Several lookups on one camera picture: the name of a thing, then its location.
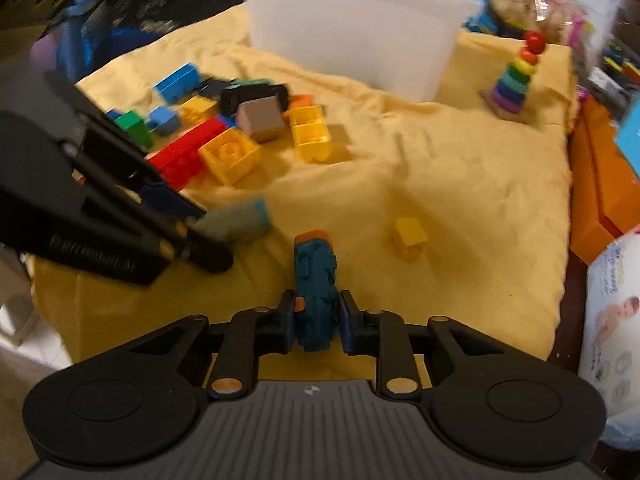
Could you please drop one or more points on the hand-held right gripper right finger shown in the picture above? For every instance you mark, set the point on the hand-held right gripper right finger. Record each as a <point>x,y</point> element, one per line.
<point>349,325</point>

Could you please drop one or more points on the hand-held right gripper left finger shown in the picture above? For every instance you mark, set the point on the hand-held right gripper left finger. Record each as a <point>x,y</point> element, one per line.
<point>287,322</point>

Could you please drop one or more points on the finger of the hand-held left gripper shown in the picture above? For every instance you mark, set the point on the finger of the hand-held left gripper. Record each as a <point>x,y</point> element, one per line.
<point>170,200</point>
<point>205,255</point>

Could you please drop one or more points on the teal and orange toy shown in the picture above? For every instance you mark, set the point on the teal and orange toy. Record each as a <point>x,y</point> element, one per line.
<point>314,285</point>

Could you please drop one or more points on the grey block with teal end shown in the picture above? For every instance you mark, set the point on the grey block with teal end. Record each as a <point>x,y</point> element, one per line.
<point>235,220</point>

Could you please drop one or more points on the red long brick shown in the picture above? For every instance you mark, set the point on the red long brick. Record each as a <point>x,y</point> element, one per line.
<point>180,155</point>

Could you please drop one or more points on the small light blue brick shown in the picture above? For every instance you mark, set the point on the small light blue brick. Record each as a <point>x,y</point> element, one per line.
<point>164,120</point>

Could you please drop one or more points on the yellow studded brick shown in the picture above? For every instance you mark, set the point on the yellow studded brick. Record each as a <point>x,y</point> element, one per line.
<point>200,110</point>

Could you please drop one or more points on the small yellow block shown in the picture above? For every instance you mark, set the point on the small yellow block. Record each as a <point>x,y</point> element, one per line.
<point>410,237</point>

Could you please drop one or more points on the blue studded brick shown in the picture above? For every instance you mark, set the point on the blue studded brick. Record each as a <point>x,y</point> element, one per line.
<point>177,82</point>

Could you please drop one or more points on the tan wooden cube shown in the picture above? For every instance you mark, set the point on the tan wooden cube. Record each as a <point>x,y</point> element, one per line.
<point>260,120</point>

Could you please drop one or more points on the black toy car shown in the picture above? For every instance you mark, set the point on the black toy car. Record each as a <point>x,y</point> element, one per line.
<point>250,94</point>

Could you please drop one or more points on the yellow hollow brick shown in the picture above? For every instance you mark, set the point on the yellow hollow brick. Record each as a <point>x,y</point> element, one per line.
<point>311,132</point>

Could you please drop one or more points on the white plastic bin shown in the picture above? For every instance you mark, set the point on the white plastic bin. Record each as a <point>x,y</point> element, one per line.
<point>350,25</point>

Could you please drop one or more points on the large yellow square brick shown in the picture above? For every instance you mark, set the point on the large yellow square brick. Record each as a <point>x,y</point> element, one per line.
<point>230,155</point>

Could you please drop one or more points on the green brick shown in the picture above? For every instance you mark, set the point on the green brick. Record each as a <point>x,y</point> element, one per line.
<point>132,127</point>

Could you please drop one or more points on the orange brick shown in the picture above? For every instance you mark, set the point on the orange brick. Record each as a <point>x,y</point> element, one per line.
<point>301,101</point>

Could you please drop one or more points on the yellow cloth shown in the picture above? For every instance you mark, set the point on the yellow cloth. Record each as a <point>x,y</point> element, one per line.
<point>450,185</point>

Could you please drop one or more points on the dark blue stroller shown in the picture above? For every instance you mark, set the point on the dark blue stroller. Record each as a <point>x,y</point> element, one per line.
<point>145,15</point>

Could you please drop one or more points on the white wipes pack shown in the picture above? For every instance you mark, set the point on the white wipes pack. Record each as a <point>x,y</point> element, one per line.
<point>615,335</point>

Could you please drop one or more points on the orange box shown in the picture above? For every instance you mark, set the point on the orange box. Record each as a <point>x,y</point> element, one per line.
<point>595,185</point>

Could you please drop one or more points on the light blue box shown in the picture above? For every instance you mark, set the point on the light blue box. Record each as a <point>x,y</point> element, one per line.
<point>631,140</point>

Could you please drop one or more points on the blue striped helmet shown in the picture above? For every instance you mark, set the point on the blue striped helmet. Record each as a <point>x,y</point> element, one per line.
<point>482,15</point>

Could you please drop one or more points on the clear snack bag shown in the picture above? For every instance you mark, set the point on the clear snack bag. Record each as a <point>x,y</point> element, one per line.
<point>535,5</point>

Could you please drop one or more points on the clear plastic storage box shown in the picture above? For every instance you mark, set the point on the clear plastic storage box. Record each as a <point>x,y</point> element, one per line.
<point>617,35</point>

